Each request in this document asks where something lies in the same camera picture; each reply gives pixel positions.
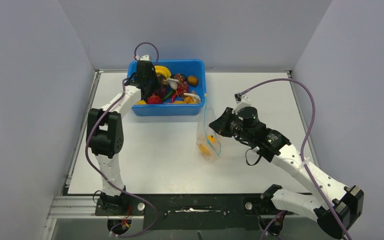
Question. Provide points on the clear zip top bag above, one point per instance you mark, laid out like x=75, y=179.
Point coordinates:
x=205, y=117

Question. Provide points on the blue plastic bin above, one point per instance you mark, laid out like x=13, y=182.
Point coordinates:
x=189, y=67

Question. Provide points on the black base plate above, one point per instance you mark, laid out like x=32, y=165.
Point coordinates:
x=128, y=215

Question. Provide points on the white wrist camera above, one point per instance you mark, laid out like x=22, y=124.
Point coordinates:
x=145, y=58
x=242, y=101

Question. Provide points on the aluminium frame rail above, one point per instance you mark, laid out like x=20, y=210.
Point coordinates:
x=73, y=207

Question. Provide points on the yellow banana bunch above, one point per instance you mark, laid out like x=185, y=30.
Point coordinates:
x=162, y=72

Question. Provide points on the red apple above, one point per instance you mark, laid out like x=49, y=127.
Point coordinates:
x=153, y=100

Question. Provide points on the white mushroom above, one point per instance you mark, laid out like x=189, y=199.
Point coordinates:
x=173, y=83
x=195, y=96

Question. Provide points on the yellow bell pepper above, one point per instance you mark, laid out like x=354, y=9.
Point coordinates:
x=206, y=145

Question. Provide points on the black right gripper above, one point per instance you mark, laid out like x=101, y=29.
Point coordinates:
x=220, y=125

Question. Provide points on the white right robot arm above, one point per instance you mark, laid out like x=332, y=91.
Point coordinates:
x=333, y=205

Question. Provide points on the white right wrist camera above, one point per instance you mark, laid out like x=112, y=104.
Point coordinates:
x=242, y=101

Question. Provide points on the brown kiwi fruit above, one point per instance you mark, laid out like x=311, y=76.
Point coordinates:
x=193, y=81

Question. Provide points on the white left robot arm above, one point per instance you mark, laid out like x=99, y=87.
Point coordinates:
x=105, y=136

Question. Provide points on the red chili pepper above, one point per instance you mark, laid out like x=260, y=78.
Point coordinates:
x=174, y=97

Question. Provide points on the yellow lemon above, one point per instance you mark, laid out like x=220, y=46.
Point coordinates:
x=141, y=102

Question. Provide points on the green chili pepper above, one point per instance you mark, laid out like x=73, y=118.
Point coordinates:
x=168, y=96

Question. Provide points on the white mushroom upper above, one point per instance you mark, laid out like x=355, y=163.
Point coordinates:
x=173, y=83

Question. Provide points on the white mushroom lower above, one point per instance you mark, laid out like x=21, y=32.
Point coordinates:
x=195, y=96

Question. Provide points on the red grape bunch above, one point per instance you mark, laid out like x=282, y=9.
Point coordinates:
x=182, y=86

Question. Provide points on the orange bread piece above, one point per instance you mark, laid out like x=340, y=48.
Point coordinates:
x=179, y=102

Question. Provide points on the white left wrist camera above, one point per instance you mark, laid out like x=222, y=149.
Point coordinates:
x=145, y=58

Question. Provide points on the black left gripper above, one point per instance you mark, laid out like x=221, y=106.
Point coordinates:
x=154, y=74

